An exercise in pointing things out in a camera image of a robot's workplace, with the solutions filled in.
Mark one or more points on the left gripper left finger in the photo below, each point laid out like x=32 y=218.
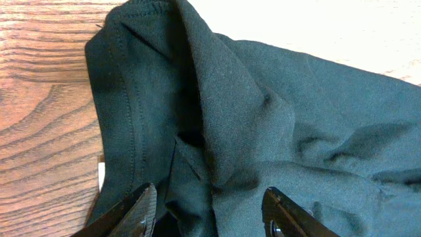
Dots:
x=134 y=216

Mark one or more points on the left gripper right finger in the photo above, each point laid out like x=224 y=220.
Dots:
x=282 y=217

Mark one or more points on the black t-shirt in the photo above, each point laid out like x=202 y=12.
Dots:
x=213 y=122

